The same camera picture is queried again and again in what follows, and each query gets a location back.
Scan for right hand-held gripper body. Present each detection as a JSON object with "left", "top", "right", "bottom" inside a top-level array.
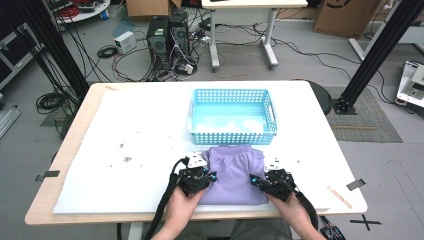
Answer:
[{"left": 259, "top": 155, "right": 298, "bottom": 203}]

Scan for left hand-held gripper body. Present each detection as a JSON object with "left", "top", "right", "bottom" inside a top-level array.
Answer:
[{"left": 177, "top": 154, "right": 215, "bottom": 198}]

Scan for purple shorts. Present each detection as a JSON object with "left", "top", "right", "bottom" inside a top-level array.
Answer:
[{"left": 197, "top": 143, "right": 270, "bottom": 206}]

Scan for light blue plastic basket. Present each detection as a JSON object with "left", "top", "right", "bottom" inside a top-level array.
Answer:
[{"left": 187, "top": 88, "right": 279, "bottom": 146}]

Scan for person's right hand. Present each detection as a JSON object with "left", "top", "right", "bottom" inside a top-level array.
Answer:
[{"left": 265, "top": 191, "right": 313, "bottom": 232}]

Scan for person's left hand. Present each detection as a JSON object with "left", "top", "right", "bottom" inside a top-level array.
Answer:
[{"left": 165, "top": 186, "right": 206, "bottom": 235}]

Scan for person's grey trousers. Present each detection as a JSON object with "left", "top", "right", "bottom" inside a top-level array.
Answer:
[{"left": 139, "top": 218, "right": 294, "bottom": 240}]

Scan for thin wooden stick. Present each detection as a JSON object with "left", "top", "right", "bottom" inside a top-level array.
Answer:
[{"left": 327, "top": 185, "right": 353, "bottom": 210}]

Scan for white foam table sheet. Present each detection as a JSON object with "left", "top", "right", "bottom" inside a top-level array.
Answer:
[{"left": 52, "top": 80, "right": 332, "bottom": 215}]

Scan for black tape strip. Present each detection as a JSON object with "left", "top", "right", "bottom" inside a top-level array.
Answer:
[
  {"left": 346, "top": 178, "right": 367, "bottom": 192},
  {"left": 34, "top": 170, "right": 61, "bottom": 183}
]

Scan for black tape cross mark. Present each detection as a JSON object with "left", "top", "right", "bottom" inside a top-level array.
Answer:
[{"left": 349, "top": 214, "right": 382, "bottom": 232}]

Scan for black round stool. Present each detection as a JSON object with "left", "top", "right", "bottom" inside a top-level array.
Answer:
[{"left": 296, "top": 78, "right": 334, "bottom": 117}]

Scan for grey floor mat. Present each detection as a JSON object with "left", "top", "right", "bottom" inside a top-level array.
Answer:
[{"left": 323, "top": 86, "right": 404, "bottom": 144}]

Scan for light wooden table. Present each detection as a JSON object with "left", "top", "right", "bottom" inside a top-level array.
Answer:
[{"left": 24, "top": 79, "right": 369, "bottom": 226}]

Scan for black computer tower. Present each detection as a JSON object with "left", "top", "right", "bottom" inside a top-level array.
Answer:
[{"left": 145, "top": 15, "right": 172, "bottom": 70}]

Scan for open computer tower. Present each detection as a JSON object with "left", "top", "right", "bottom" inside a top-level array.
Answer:
[{"left": 169, "top": 11, "right": 192, "bottom": 66}]

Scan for small white box device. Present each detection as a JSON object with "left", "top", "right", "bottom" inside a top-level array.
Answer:
[{"left": 113, "top": 30, "right": 137, "bottom": 55}]

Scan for black metal stand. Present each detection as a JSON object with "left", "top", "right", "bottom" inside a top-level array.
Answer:
[
  {"left": 13, "top": 0, "right": 90, "bottom": 99},
  {"left": 332, "top": 0, "right": 424, "bottom": 116}
]

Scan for white machine with panel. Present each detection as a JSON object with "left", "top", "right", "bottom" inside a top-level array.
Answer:
[{"left": 395, "top": 60, "right": 424, "bottom": 109}]

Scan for brown cardboard box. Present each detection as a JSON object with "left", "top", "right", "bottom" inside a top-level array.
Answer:
[{"left": 125, "top": 0, "right": 183, "bottom": 18}]

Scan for white desk with legs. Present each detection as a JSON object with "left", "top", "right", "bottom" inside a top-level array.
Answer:
[{"left": 201, "top": 0, "right": 309, "bottom": 73}]

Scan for large printed cardboard box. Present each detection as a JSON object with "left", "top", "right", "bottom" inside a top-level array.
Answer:
[{"left": 312, "top": 0, "right": 383, "bottom": 38}]

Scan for round white table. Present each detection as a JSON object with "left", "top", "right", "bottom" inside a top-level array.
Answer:
[{"left": 46, "top": 0, "right": 112, "bottom": 25}]

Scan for grey shelf rack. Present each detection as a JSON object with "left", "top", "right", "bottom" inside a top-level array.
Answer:
[{"left": 0, "top": 22, "right": 45, "bottom": 92}]

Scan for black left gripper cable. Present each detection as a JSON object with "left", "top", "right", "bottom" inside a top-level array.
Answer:
[{"left": 142, "top": 156, "right": 192, "bottom": 240}]

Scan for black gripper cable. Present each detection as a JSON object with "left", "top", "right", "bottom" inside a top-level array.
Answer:
[
  {"left": 142, "top": 156, "right": 192, "bottom": 240},
  {"left": 282, "top": 178, "right": 320, "bottom": 232}
]

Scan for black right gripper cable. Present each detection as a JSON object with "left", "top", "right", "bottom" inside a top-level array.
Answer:
[{"left": 282, "top": 178, "right": 320, "bottom": 232}]

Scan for multicoloured wire bundle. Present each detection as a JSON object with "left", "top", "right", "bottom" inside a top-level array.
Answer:
[{"left": 319, "top": 216, "right": 347, "bottom": 240}]

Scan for white metal frame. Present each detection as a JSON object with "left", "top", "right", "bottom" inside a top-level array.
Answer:
[{"left": 347, "top": 0, "right": 424, "bottom": 62}]

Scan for large coiled black cable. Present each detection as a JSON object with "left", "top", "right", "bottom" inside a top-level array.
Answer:
[{"left": 35, "top": 91, "right": 68, "bottom": 115}]

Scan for silver metal rail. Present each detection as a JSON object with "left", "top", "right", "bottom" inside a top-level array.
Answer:
[{"left": 0, "top": 107, "right": 21, "bottom": 140}]

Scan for red coiled cable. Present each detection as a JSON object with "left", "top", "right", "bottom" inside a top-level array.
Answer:
[{"left": 57, "top": 3, "right": 81, "bottom": 20}]

